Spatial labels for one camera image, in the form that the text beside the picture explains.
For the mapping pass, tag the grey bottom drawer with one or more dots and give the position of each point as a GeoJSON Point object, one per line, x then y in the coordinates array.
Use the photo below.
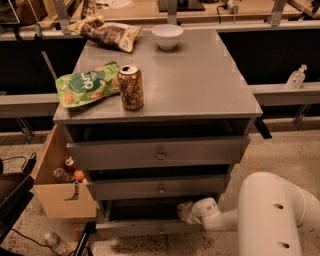
{"type": "Point", "coordinates": [141, 217]}

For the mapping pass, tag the grey drawer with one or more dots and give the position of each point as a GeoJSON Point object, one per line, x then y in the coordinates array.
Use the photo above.
{"type": "Point", "coordinates": [158, 187]}
{"type": "Point", "coordinates": [130, 154]}
{"type": "Point", "coordinates": [141, 217]}

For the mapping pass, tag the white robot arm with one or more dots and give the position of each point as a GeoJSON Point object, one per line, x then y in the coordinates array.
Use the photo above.
{"type": "Point", "coordinates": [270, 215]}

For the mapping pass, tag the grey drawer cabinet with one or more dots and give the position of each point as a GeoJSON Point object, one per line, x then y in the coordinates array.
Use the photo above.
{"type": "Point", "coordinates": [193, 91]}

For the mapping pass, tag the grey middle drawer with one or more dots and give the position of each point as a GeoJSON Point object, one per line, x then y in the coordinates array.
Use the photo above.
{"type": "Point", "coordinates": [158, 187]}

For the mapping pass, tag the grey top drawer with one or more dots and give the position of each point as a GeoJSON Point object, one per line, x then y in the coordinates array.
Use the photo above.
{"type": "Point", "coordinates": [130, 154]}

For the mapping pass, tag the brown soda can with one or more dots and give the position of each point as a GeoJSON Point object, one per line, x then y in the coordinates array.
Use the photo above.
{"type": "Point", "coordinates": [131, 87]}

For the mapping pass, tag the green snack bag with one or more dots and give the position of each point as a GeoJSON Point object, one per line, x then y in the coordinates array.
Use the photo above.
{"type": "Point", "coordinates": [82, 88]}

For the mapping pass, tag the white bowl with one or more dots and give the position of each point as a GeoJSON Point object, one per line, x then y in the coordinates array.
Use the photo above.
{"type": "Point", "coordinates": [167, 36]}

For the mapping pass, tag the orange fruit in box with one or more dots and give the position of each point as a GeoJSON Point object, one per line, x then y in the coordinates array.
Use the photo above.
{"type": "Point", "coordinates": [79, 175]}

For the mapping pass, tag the brown chip bag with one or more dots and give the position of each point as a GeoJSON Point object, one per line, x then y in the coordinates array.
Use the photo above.
{"type": "Point", "coordinates": [108, 34]}

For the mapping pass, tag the bottle in wooden box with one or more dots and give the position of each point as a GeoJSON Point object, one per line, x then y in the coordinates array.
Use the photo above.
{"type": "Point", "coordinates": [62, 176]}

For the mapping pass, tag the wooden side box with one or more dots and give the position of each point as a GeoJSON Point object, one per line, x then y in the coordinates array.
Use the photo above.
{"type": "Point", "coordinates": [59, 200]}

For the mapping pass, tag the clear sanitizer bottle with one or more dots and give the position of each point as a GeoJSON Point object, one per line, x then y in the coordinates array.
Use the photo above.
{"type": "Point", "coordinates": [296, 78]}

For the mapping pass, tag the clear plastic floor bottle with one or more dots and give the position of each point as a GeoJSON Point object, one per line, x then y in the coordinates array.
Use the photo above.
{"type": "Point", "coordinates": [54, 241]}

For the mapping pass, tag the black equipment at left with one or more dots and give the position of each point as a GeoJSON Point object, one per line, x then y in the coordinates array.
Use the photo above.
{"type": "Point", "coordinates": [14, 197]}

